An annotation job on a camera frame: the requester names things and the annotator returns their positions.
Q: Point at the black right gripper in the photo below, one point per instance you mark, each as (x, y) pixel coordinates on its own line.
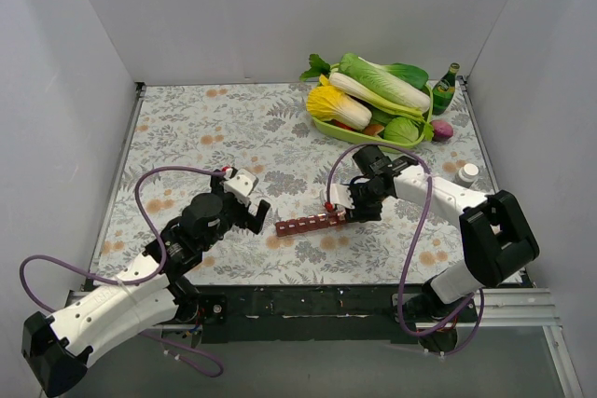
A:
(359, 205)

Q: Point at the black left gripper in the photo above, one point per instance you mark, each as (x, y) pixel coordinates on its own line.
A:
(241, 211)

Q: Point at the dark red weekly pill organizer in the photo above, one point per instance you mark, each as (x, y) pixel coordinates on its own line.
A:
(307, 224)

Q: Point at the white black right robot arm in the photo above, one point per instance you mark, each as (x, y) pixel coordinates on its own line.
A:
(496, 238)

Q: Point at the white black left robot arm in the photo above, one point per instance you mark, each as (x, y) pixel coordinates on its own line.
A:
(61, 345)

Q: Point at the round green cabbage toy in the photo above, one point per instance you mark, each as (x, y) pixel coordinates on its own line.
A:
(402, 131)

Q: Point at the green plastic vegetable tray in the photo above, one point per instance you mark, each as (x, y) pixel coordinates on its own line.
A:
(374, 134)

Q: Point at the floral patterned table mat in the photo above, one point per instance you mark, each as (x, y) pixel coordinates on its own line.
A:
(184, 132)

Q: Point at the yellow napa cabbage toy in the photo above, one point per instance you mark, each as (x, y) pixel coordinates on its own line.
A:
(328, 103)

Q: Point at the purple onion toy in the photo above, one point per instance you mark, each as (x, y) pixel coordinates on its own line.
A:
(442, 130)

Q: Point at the small white pill bottle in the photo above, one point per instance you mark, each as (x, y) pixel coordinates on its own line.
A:
(467, 175)

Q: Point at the green napa cabbage toy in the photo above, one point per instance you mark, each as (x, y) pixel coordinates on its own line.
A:
(382, 83)

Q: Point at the dark green leafy vegetable toy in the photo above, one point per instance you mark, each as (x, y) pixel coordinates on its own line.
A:
(410, 74)

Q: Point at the green glass bottle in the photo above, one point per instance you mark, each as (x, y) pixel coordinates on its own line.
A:
(444, 90)

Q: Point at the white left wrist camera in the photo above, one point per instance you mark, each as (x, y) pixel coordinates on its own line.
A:
(240, 183)

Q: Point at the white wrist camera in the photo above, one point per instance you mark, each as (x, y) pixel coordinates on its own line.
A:
(240, 183)
(337, 198)

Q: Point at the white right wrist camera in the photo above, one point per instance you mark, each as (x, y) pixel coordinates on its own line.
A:
(337, 198)

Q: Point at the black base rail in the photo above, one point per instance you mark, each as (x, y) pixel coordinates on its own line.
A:
(225, 314)

